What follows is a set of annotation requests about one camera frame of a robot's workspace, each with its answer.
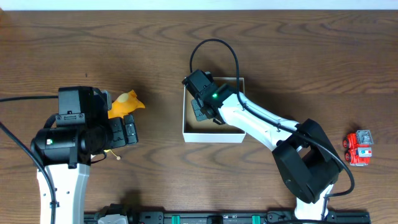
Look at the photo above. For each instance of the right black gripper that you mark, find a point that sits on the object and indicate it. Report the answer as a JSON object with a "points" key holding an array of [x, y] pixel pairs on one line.
{"points": [[201, 114]]}

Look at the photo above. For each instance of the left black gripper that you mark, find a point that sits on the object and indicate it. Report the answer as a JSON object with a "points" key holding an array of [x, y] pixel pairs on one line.
{"points": [[116, 132]]}

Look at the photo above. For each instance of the red toy fire truck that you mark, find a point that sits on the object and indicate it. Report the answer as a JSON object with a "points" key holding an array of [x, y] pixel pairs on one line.
{"points": [[358, 148]]}

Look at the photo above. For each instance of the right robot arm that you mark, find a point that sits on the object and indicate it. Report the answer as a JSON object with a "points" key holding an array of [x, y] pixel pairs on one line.
{"points": [[307, 162]]}

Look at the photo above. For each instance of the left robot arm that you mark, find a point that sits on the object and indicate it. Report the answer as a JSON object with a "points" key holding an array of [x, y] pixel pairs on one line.
{"points": [[66, 154]]}

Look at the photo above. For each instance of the white cardboard box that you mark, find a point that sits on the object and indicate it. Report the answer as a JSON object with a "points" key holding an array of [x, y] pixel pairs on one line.
{"points": [[206, 131]]}

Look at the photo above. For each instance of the cream pellet drum toy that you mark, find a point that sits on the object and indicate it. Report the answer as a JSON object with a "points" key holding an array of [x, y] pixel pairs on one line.
{"points": [[113, 153]]}

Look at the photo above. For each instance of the orange rubber animal toy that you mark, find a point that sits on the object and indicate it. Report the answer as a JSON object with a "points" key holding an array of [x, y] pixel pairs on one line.
{"points": [[125, 103]]}

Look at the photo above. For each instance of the black mounting rail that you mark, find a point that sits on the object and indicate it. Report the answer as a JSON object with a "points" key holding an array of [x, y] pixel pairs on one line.
{"points": [[116, 213]]}

